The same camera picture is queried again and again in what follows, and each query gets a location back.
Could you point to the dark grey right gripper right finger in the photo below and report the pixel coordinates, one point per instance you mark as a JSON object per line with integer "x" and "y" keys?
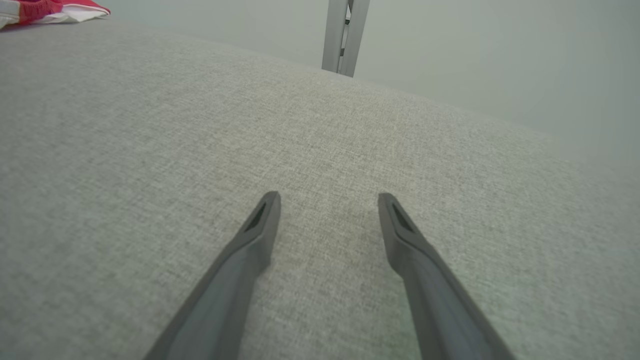
{"x": 445, "y": 315}

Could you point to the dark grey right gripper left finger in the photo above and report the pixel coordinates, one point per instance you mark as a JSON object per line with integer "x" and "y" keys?
{"x": 220, "y": 310}

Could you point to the red shirt with white sleeves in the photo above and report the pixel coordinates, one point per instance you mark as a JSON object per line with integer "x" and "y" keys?
{"x": 40, "y": 7}

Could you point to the grey partition post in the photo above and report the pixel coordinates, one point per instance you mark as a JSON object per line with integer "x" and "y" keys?
{"x": 334, "y": 35}

